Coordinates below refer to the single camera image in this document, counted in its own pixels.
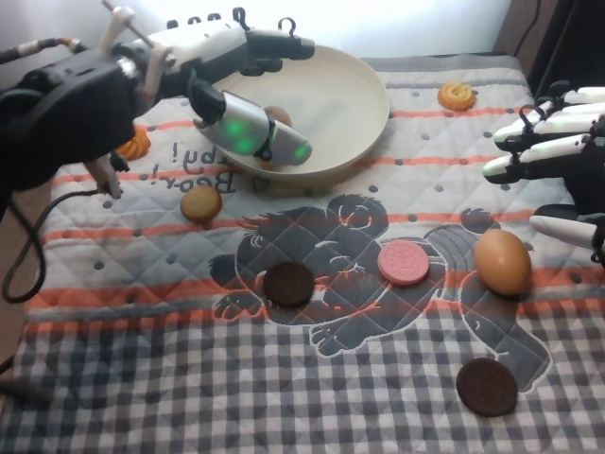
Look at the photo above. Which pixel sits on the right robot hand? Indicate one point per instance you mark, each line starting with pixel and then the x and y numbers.
pixel 586 189

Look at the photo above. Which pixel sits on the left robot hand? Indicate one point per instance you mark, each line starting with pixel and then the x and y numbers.
pixel 208 42

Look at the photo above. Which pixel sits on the brown egg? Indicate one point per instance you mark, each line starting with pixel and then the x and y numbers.
pixel 280 115
pixel 502 262

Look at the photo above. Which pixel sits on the cream round bowl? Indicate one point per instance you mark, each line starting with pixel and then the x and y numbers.
pixel 331 104

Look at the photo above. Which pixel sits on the orange swirl cookie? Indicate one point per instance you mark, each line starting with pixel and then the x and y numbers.
pixel 456 96
pixel 137 146

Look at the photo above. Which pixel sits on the black backdrop cloth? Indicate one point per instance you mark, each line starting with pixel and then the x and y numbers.
pixel 572 42

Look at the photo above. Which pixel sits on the round tan biscuit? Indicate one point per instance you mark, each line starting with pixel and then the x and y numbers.
pixel 202 203

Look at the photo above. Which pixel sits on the pink sandwich cookie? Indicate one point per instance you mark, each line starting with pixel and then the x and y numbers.
pixel 403 263

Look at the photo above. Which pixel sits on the dark chocolate sandwich cookie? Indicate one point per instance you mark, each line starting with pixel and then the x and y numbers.
pixel 487 387
pixel 288 284

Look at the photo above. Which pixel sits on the grey quilt with bear print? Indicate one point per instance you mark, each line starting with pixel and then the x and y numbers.
pixel 189 359

